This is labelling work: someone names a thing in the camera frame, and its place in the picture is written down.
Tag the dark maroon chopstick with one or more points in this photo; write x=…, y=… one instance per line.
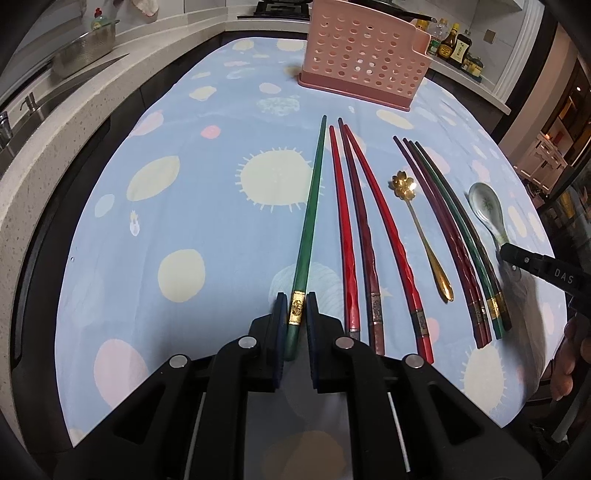
x=370, y=276

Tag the black gas stove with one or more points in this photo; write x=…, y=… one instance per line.
x=281, y=9

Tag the pink perforated utensil holder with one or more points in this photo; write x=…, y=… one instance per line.
x=364, y=53

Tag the kitchen sink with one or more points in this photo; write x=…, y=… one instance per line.
x=19, y=116

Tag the bright red chopstick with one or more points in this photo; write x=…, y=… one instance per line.
x=351, y=289

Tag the dark soy sauce bottle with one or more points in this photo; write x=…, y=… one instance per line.
x=461, y=48

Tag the green chopstick gold band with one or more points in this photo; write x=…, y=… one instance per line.
x=300, y=284

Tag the brown sauce bottle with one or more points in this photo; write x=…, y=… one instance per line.
x=447, y=45

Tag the green dish soap bottle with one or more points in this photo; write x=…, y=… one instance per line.
x=98, y=19

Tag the dark red chopstick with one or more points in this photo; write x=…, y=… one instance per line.
x=455, y=230

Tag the chrome faucet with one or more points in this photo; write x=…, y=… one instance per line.
x=7, y=124

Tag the clear oil bottle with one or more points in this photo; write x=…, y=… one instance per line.
x=438, y=31

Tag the steel pot by sink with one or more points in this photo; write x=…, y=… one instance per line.
x=84, y=50

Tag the blue dotted tablecloth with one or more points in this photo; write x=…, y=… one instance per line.
x=195, y=222

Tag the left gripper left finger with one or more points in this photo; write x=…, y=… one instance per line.
x=270, y=332

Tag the purple maroon chopstick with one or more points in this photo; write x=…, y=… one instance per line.
x=433, y=203

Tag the brown chopstick gold band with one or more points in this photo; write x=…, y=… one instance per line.
x=488, y=278

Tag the gold flower spoon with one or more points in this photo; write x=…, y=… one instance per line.
x=404, y=188

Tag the person's right hand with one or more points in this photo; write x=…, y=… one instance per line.
x=561, y=383

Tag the hanging dish towel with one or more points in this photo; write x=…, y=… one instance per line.
x=147, y=8

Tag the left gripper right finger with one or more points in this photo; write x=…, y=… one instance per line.
x=330, y=359

